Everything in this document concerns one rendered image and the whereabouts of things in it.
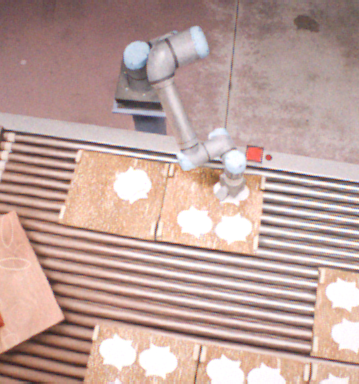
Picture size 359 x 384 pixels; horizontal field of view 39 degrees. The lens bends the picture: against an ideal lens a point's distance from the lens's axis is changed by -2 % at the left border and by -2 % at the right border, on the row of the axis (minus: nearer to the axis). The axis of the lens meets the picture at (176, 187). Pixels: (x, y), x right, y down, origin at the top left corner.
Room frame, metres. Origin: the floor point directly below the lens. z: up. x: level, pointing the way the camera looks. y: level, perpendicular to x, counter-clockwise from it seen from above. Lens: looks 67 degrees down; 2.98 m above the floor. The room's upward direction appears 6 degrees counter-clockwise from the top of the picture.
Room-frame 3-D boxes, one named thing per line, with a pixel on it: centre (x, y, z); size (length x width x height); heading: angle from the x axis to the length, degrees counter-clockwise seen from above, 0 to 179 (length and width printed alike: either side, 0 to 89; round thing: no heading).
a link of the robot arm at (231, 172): (0.82, -0.23, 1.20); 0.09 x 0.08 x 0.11; 18
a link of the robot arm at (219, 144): (0.90, -0.18, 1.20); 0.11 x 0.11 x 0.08; 18
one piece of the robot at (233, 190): (0.80, -0.21, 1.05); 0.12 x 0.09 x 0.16; 127
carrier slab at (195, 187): (0.75, -0.14, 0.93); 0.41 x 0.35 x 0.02; 74
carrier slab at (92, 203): (0.87, 0.26, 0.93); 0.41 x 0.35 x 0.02; 73
